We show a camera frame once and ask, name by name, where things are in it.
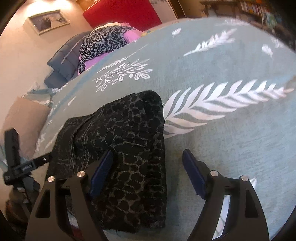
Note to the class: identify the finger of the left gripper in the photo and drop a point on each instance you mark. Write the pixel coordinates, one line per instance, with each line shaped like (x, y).
(26, 168)

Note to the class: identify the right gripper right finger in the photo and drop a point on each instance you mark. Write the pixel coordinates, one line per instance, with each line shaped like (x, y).
(245, 218)

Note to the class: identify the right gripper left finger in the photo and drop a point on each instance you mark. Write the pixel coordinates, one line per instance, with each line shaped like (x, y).
(49, 218)

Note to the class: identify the dark leopard print pants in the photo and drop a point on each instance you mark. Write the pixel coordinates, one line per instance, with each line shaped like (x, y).
(134, 195)

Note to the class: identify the brown cardboard box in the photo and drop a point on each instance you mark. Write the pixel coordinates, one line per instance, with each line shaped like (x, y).
(27, 117)

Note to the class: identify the dark grey quilted pillow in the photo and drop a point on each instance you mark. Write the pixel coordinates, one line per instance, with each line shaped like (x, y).
(64, 62)

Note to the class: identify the grey leaf print bedspread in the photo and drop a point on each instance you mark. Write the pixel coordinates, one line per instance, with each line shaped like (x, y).
(228, 91)

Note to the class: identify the grey leopard print garment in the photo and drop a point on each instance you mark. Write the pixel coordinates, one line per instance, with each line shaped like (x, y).
(101, 45)

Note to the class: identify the pink garment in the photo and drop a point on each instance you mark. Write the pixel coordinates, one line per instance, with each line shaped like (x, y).
(129, 34)

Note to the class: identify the red headboard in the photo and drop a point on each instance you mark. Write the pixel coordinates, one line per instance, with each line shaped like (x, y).
(137, 13)

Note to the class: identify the wooden bookshelf with books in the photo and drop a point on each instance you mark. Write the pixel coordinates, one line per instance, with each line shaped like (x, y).
(256, 7)

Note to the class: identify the dark wooden side table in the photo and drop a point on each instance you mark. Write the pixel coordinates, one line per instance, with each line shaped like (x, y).
(214, 5)

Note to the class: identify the framed wall picture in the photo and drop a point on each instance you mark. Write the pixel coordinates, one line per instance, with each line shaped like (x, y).
(47, 21)

